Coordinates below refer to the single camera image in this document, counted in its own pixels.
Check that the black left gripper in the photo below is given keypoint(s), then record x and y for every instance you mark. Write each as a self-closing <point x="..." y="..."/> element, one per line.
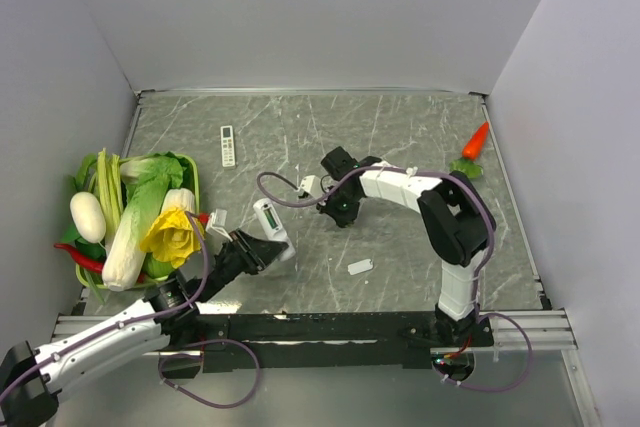
<point x="256" y="253"/>

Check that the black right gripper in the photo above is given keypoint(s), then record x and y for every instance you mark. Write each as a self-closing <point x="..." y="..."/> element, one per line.
<point x="325" y="207"/>

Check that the green battery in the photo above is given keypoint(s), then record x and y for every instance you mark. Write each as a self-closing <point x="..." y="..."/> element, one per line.
<point x="270" y="218"/>

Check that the white battery cover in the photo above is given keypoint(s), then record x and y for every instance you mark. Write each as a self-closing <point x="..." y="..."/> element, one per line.
<point x="360" y="267"/>

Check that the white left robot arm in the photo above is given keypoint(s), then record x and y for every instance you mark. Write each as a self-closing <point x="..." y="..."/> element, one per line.
<point x="35" y="381"/>

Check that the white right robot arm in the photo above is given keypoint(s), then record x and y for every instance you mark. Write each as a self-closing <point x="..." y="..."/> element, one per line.
<point x="457" y="222"/>

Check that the small white remote control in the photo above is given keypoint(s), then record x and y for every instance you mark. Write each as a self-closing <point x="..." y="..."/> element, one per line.
<point x="227" y="144"/>

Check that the yellow green napa cabbage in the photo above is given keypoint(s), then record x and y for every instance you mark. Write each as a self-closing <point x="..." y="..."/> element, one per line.
<point x="172" y="236"/>

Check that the green plastic basket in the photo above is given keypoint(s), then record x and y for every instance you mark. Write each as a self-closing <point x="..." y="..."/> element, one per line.
<point x="192" y="182"/>

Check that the large green napa cabbage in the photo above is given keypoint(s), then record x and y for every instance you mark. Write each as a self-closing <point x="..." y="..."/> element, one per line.
<point x="147" y="180"/>

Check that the orange toy carrot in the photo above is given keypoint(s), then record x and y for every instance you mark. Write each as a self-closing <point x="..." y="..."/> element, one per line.
<point x="474" y="146"/>

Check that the pale green celery stalks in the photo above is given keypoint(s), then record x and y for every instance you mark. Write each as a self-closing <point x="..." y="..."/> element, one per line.
<point x="109" y="191"/>

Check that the red chili pepper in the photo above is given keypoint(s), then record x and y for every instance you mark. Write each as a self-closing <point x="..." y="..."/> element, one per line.
<point x="80" y="259"/>

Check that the white eggplant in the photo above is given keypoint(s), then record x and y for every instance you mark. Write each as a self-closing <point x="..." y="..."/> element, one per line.
<point x="88" y="217"/>

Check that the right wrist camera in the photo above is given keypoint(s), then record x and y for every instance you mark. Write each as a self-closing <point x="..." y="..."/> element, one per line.
<point x="310" y="187"/>

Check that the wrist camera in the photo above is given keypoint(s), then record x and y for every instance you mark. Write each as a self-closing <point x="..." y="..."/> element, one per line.
<point x="216" y="222"/>
<point x="310" y="187"/>

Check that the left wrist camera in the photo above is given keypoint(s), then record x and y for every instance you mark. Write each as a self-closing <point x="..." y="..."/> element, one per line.
<point x="216" y="222"/>

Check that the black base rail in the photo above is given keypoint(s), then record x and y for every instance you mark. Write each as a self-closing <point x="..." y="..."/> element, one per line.
<point x="297" y="340"/>

